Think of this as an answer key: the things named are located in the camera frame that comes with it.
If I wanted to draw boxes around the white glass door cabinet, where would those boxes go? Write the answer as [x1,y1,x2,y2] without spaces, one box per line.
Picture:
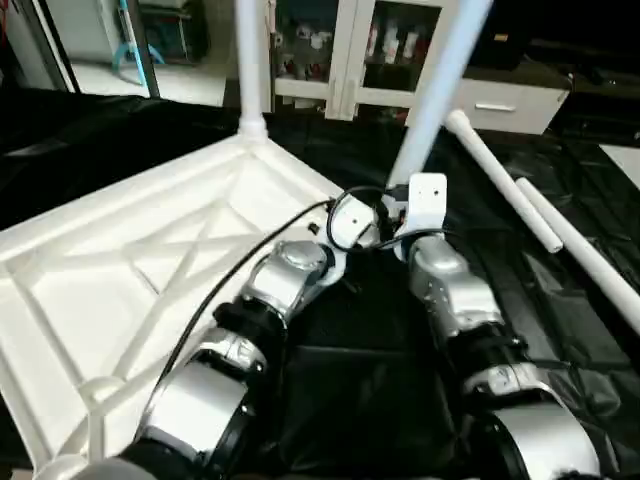
[264,0,463,127]

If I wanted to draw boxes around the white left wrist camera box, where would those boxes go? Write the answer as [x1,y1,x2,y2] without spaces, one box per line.
[327,194,387,252]

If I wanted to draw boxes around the black work mat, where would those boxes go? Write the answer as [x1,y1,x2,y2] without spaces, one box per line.
[0,86,640,480]

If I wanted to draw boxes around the white plastic table top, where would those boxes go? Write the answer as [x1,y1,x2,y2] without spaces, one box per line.
[0,135,353,480]

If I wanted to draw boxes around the white drawer unit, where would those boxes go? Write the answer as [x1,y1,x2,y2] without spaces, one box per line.
[404,78,569,137]

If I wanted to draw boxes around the white plastic table leg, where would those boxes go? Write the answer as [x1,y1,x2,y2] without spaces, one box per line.
[234,0,270,140]
[514,177,640,337]
[384,0,494,193]
[444,109,565,255]

